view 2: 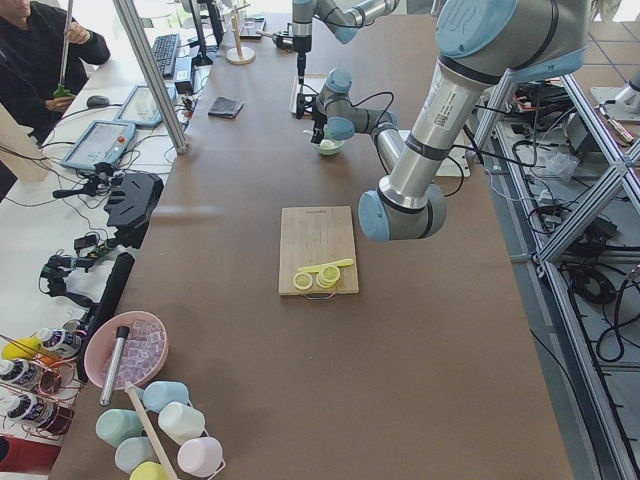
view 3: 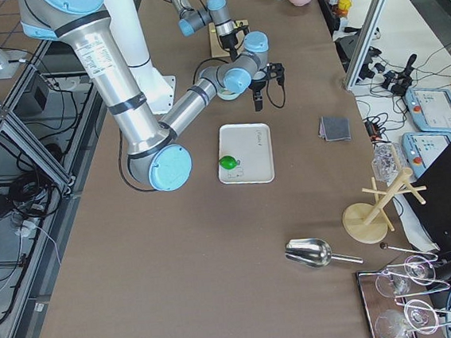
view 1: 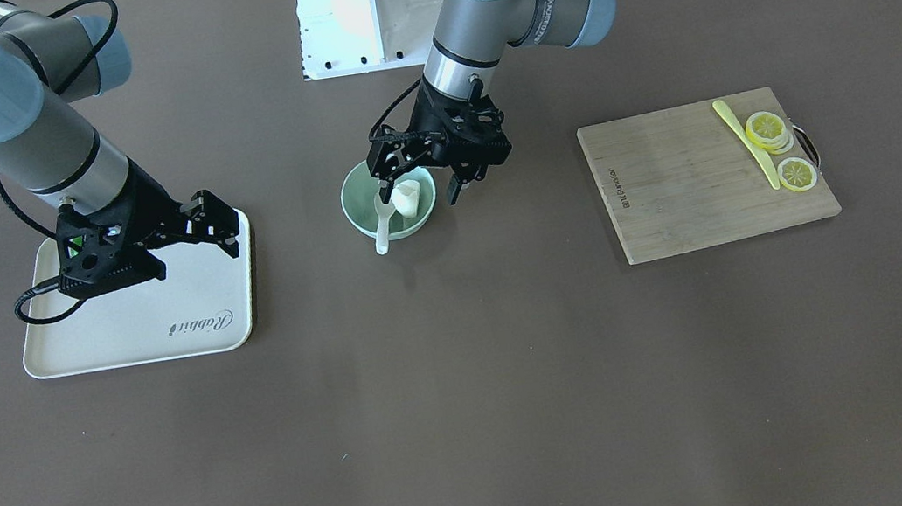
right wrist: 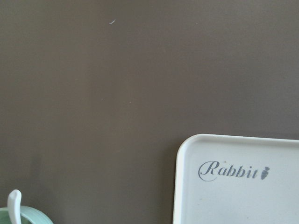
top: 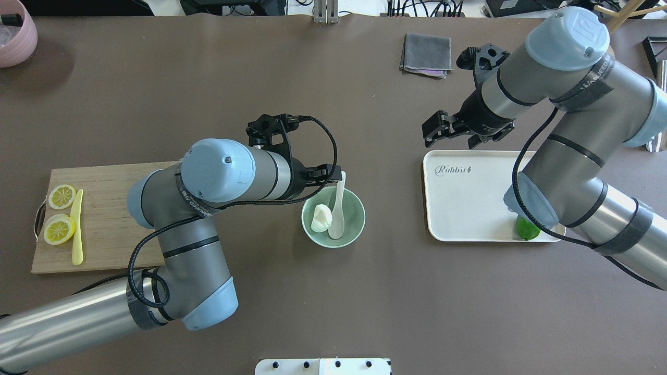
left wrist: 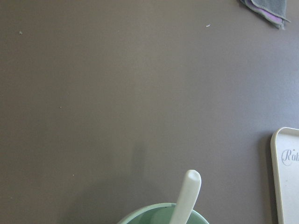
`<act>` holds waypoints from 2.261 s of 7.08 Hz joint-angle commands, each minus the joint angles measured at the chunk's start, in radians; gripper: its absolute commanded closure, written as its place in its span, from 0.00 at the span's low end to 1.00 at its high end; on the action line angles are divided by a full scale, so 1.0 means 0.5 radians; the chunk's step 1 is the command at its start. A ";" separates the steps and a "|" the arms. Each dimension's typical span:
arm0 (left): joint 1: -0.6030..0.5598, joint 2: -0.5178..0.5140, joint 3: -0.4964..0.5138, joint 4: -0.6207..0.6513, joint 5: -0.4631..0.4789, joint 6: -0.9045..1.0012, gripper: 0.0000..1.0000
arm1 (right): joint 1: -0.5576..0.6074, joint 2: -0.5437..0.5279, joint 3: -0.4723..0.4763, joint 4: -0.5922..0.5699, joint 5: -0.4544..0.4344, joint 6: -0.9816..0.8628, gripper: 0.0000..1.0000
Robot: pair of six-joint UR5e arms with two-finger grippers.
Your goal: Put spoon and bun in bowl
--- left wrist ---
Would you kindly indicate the white ceramic spoon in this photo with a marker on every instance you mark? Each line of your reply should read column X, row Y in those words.
column 187, row 197

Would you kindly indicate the light green bowl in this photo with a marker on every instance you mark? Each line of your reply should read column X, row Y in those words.
column 159, row 213

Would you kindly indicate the cream rabbit serving tray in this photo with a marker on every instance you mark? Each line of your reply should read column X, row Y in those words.
column 285, row 163

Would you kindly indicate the folded grey cloth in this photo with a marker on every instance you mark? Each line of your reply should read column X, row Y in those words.
column 274, row 11

